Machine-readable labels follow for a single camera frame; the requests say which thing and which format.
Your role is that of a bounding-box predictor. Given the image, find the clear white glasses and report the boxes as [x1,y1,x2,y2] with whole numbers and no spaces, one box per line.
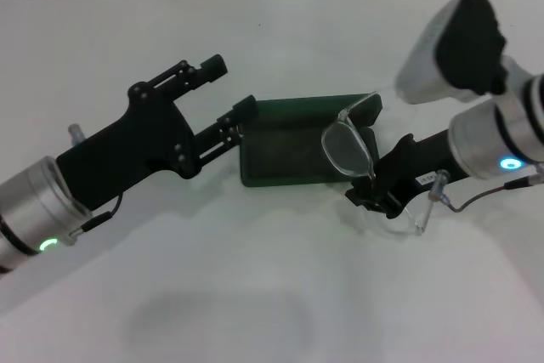
[320,85,435,237]

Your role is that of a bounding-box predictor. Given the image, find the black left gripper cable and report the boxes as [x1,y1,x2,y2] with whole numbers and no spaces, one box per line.
[67,192,124,247]

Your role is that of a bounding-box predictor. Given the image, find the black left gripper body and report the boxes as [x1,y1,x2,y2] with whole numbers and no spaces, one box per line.
[56,82,201,213]

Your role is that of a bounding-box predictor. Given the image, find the green glasses case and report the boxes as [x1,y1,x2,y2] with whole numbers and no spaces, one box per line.
[236,91,383,189]

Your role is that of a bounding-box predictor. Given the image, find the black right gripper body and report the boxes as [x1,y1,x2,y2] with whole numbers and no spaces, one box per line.
[377,128,462,213]

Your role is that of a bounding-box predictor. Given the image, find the right gripper cable with plug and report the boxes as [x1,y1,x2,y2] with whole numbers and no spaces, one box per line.
[428,169,544,214]

